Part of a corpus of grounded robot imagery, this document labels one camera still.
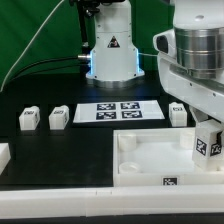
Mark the white square table top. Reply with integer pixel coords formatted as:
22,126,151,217
113,128,224,187

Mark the white left block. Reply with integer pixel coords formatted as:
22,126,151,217
0,143,11,175

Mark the white cable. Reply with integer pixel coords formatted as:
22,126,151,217
0,0,66,91

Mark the black cable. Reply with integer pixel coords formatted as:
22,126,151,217
0,56,93,88

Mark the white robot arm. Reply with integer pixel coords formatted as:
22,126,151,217
87,0,224,145

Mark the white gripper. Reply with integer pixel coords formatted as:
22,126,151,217
153,28,224,147

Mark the white front rail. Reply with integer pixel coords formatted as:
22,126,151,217
0,185,224,220

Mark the white marker sheet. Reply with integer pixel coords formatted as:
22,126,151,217
73,100,164,123

